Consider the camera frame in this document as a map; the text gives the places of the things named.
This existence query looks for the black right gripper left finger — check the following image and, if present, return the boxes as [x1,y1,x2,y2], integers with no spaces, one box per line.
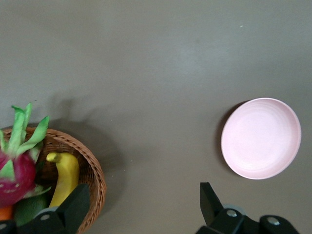
[17,184,91,234]

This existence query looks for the pink round plate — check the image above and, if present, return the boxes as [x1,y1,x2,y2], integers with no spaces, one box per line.
[220,97,302,180]

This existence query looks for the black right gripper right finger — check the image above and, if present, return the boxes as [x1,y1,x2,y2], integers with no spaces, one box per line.
[196,182,261,234]

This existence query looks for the brown woven wicker basket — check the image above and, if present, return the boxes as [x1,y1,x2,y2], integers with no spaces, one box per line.
[0,126,107,234]

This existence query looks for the orange fruit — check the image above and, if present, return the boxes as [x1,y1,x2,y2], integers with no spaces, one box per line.
[0,205,13,221]

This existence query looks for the dark green avocado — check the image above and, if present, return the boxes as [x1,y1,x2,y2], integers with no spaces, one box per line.
[13,194,49,227]

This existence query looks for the yellow banana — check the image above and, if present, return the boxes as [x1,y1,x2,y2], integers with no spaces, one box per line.
[45,152,80,209]

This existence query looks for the pink dragon fruit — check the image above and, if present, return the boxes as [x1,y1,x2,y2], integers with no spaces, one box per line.
[0,102,52,208]

